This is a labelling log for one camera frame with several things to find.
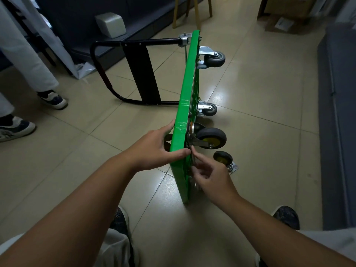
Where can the person's left hand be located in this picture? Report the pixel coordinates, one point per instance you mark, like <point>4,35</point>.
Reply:
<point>151,151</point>

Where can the person's right hand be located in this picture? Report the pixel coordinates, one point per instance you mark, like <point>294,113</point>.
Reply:
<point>217,183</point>

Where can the green platform trolley deck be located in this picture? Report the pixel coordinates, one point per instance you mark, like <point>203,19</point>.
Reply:
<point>189,94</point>

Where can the person's right forearm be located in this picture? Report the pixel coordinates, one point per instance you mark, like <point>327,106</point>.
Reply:
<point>278,239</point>

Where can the person's left forearm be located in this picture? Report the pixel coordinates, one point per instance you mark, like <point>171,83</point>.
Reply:
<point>69,219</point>

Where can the person's dark shoe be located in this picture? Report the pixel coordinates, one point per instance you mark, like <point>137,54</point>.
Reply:
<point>119,221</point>
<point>286,216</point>

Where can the person's light trousers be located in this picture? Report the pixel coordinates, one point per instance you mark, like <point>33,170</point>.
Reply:
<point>333,241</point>

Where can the white box on shelf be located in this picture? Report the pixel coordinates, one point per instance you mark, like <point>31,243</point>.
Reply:
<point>110,24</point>

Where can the wooden stool legs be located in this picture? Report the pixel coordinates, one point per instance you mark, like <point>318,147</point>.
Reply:
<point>194,11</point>

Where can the open cardboard box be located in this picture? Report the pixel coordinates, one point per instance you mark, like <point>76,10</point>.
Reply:
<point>289,6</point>

